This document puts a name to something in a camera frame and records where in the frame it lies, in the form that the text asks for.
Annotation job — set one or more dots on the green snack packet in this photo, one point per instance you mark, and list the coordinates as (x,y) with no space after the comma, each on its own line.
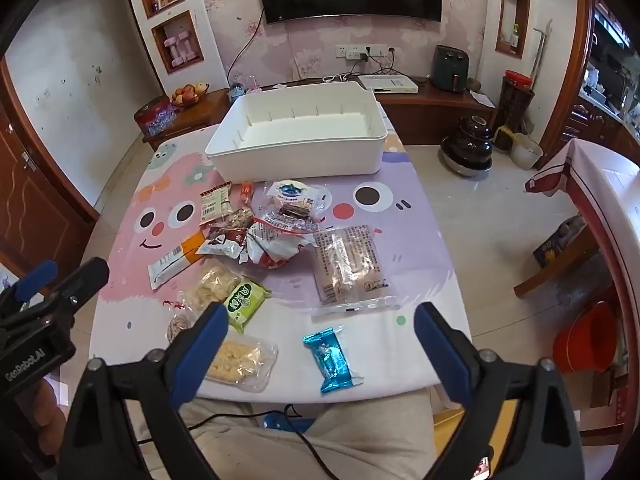
(245,302)

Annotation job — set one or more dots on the pink dumbbell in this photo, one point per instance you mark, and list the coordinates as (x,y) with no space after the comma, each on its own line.
(189,46)
(176,51)

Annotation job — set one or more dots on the wooden door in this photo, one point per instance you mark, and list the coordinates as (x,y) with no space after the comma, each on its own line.
(30,200)

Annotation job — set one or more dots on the white packet round blue label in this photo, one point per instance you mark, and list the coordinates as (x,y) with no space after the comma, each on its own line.
(295,191)

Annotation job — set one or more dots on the person's left hand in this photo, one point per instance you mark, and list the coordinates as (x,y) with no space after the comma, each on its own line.
(47,410)

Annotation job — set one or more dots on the clear packet nut bar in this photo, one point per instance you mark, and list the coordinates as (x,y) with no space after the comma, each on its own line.
(240,220)

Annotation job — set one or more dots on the dark jar with red lid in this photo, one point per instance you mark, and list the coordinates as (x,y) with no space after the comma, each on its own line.
(515,102)

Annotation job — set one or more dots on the barcode label snack packet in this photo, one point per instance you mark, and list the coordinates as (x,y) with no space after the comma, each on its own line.
(214,202)

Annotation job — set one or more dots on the large clear packet brown biscuits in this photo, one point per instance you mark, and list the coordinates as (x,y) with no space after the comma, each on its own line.
(347,265)

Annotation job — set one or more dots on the small bottle in niche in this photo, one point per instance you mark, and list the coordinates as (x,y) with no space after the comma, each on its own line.
(514,35)

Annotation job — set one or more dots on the white set-top box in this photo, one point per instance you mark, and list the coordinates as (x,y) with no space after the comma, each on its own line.
(387,83)

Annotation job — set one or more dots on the wooden chair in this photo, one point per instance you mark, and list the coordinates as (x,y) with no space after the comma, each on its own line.
(565,275)

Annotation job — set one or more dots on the blue and yellow box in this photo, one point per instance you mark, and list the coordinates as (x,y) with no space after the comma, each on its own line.
(555,247)

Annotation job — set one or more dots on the red and white cloth cover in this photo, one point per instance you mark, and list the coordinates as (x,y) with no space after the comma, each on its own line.
(565,170)

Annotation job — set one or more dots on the blue foil snack packet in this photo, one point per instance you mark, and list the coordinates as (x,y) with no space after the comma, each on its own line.
(330,360)

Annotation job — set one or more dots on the brown and white snack packet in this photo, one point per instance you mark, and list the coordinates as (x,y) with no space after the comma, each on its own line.
(220,242)

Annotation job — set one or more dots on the clear packet pale puffed rice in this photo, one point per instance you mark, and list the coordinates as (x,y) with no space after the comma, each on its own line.
(212,285)

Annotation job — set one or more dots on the clear packet yellow rice cake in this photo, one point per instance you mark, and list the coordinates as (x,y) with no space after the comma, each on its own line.
(237,357)

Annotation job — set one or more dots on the dark chocolate snack packet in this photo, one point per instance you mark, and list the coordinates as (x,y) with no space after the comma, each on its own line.
(292,211)

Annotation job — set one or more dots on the paper sheet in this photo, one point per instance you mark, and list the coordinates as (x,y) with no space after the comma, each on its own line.
(482,97)

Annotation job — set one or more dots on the red round tin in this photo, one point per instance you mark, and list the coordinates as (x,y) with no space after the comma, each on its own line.
(156,117)

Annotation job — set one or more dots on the wooden display cabinet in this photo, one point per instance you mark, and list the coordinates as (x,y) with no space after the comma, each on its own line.
(610,115)

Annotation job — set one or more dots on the red plastic bucket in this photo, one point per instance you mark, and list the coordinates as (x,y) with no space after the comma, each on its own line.
(585,340)

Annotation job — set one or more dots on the blue snow globe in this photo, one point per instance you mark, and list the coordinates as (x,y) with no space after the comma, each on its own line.
(235,91)

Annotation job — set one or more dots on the wooden drawer cabinet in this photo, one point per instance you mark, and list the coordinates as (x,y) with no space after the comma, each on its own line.
(200,110)

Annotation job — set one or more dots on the white power strip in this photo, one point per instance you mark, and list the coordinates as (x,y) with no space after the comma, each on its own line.
(362,52)

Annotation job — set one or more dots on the fruit bowl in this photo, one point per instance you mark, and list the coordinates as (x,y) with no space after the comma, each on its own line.
(189,94)

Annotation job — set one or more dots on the white plastic pitcher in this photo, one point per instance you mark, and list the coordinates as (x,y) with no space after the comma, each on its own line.
(525,152)

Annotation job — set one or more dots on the dark brown ceramic pot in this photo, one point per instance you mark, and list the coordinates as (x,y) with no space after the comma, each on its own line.
(467,145)

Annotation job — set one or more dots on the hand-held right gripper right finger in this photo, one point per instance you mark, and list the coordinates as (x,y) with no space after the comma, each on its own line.
(445,355)

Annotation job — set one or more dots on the dark green air fryer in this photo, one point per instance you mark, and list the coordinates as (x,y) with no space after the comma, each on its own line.
(450,67)

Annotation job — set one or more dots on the orange sausage stick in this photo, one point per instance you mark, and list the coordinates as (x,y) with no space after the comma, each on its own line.
(246,194)

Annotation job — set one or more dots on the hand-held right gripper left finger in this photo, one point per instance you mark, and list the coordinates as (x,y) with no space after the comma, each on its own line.
(200,350)

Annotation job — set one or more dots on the clear packet dark nut cake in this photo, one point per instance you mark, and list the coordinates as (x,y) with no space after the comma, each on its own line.
(178,327)

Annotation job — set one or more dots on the red and white packet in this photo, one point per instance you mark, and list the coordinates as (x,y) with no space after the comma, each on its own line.
(272,250)

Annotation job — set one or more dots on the white plastic storage box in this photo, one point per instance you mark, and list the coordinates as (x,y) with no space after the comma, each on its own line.
(300,125)

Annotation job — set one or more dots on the person's beige trousers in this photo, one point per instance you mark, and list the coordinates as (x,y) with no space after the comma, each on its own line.
(350,440)

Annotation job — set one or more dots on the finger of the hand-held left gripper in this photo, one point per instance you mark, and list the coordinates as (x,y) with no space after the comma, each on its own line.
(82,275)
(35,277)

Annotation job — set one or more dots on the orange and white long packet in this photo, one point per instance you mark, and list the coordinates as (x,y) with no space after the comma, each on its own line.
(167,265)

